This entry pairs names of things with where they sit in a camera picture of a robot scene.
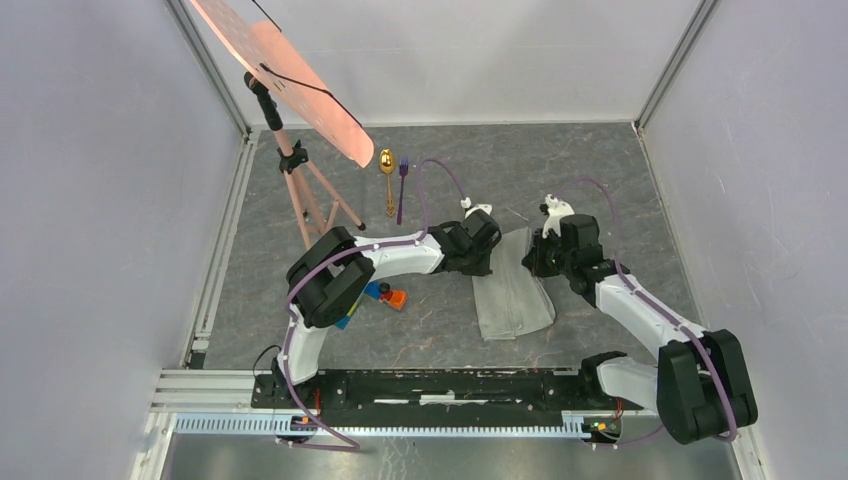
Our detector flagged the grey cloth napkin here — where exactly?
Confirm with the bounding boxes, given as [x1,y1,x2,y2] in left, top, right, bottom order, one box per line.
[472,227,556,341]

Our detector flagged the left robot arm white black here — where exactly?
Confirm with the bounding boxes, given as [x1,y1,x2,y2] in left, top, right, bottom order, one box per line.
[275,209,502,408]

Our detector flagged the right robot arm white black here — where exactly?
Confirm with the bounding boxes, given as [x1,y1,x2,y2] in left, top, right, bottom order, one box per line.
[522,213,759,445]

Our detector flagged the colourful toy block pile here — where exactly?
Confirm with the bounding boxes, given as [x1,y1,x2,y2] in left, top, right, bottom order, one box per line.
[335,281,407,330]

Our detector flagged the purple fork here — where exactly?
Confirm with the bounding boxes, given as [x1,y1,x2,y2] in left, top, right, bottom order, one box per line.
[396,155,410,225]

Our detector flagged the gold spoon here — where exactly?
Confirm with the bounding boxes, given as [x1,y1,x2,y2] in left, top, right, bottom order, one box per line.
[379,149,397,217]

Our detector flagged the pink perforated music stand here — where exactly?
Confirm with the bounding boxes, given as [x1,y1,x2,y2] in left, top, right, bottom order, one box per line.
[192,1,375,247]

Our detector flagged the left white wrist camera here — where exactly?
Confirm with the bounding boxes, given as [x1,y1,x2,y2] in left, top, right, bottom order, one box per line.
[460,197,493,220]

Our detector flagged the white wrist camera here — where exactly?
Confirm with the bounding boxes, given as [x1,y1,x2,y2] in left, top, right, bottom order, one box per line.
[540,194,575,239]
[460,197,493,220]

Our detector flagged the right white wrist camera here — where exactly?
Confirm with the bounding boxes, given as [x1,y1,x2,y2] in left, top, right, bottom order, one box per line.
[540,194,575,239]

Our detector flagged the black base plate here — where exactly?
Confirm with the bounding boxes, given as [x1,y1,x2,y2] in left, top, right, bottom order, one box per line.
[251,368,639,428]

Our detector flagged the black cord on stand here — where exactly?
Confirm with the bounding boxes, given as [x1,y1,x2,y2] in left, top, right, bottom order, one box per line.
[250,0,364,129]

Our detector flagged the aluminium frame rail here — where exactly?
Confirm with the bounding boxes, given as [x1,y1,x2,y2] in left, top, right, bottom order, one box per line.
[148,367,753,442]

